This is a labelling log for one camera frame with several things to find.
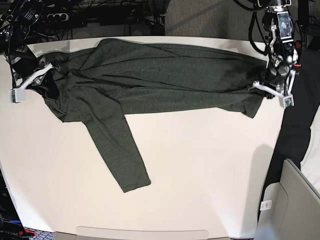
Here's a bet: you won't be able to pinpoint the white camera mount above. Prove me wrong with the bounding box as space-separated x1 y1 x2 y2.
252 69 296 109
9 63 54 103

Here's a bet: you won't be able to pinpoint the grey plastic bin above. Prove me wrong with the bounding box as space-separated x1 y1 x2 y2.
254 159 320 240

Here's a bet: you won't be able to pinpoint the white price tag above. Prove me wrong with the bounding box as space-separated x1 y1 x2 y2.
259 199 272 211

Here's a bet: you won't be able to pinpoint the red clamp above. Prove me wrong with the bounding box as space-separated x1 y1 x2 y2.
293 40 302 67

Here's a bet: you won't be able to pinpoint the black garment on right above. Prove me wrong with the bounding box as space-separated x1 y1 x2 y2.
256 48 320 227

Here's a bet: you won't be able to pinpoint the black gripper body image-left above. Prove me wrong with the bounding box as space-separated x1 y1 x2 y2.
31 70 59 99

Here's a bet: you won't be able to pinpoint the tangled black cables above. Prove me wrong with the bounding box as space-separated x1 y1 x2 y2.
0 0 76 48

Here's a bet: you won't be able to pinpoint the black box with orange logo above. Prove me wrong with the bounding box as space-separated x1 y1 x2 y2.
0 171 37 240

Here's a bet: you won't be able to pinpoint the white power strip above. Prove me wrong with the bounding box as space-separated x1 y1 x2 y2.
42 13 70 23

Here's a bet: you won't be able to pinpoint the dark green long-sleeve shirt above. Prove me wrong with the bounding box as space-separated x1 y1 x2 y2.
45 38 266 193

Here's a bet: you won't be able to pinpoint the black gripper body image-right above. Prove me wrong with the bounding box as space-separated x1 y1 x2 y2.
258 68 285 95

